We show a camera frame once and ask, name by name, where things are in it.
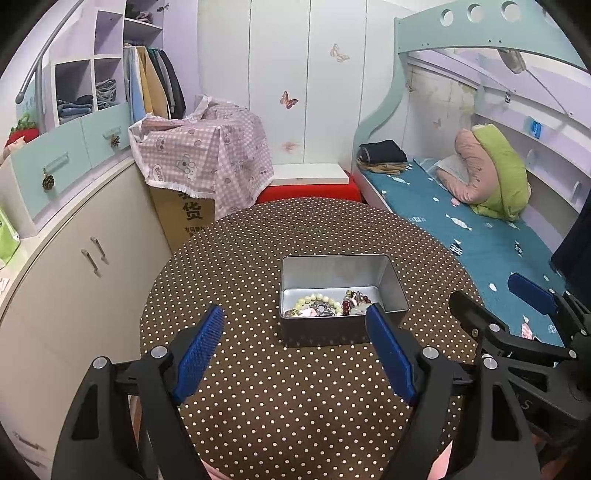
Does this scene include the pale green bead bracelet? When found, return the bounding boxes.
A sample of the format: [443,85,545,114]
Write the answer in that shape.
[286,290,345,317]

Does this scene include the white cubby shelf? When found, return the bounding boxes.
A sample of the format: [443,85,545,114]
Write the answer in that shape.
[41,0,164,132]

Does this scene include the folded light jeans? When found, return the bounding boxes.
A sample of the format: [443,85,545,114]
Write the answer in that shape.
[95,79,118,109]

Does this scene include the large mint drawer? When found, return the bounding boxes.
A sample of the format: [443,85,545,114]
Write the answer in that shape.
[11,122,93,222]

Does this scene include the red plush toy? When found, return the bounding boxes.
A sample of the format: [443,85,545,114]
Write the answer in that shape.
[9,115,40,145]

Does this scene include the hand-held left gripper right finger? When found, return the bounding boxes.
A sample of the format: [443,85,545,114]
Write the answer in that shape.
[364,304,542,480]

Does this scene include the folded dark jeans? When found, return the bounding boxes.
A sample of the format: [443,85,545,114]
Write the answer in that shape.
[58,95,95,123]

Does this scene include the dark folded clothes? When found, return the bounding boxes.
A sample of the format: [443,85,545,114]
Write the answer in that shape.
[359,140,408,164]

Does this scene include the dark hanging coats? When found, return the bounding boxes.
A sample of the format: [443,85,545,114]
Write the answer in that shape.
[154,48,186,120]

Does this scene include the silver metal tin box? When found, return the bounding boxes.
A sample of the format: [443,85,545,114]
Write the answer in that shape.
[279,254,411,348]

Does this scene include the pink checked cloth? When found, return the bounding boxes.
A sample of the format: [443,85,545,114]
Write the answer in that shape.
[128,95,275,220]

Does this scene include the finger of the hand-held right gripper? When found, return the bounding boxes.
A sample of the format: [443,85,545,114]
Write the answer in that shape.
[507,272,579,320]
[449,289,579,366]

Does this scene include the metal cabinet handle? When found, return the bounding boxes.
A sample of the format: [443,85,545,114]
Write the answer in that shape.
[90,236,110,265]
[81,249,101,278]

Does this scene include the dark hanging cloth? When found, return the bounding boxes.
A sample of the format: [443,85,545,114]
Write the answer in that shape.
[551,203,591,296]

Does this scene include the dark red bead bracelet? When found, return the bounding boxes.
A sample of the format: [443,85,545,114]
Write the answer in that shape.
[341,288,374,315]

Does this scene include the tan folded clothes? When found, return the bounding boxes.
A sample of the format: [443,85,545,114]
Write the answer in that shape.
[358,161,411,176]

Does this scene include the cardboard box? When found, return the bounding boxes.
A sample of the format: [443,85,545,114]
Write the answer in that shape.
[148,185,218,254]

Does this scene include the beige cabinet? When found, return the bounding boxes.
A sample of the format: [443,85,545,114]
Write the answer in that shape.
[0,157,174,480]

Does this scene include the pink pillow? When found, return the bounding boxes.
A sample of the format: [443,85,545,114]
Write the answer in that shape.
[436,127,490,206]

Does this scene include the round polka dot table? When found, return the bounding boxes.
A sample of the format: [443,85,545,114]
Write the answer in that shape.
[139,198,485,480]

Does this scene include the white board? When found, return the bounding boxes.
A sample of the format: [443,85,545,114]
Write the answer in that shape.
[272,164,349,182]

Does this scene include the light blue hanging garment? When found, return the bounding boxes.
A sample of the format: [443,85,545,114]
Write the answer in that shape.
[124,45,146,123]

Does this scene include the small mint drawer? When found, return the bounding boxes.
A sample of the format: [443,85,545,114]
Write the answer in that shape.
[81,102,132,169]

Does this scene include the grey metal rail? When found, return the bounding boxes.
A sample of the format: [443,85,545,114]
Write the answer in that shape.
[16,0,88,104]

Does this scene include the grey object under bunk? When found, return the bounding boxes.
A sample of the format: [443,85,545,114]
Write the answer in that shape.
[498,47,528,75]

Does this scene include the yellow hanging coat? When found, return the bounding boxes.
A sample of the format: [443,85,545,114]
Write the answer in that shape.
[139,46,171,121]

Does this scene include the teal printed bed sheet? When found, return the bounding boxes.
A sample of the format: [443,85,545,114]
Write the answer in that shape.
[358,159,568,347]

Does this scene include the red stool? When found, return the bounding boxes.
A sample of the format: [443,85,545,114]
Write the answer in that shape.
[255,173,363,205]

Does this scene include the mint bunk bed frame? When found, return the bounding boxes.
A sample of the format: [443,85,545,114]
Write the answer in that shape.
[353,0,591,213]

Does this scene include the green quilt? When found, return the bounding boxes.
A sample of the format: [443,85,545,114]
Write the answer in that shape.
[471,124,532,222]

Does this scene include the white patterned pillow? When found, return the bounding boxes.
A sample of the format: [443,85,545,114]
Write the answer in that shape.
[434,156,467,185]

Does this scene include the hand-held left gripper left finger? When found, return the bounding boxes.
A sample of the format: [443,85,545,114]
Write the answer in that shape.
[52,304,227,480]

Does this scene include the green package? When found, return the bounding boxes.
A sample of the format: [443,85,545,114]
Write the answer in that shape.
[0,208,21,266]

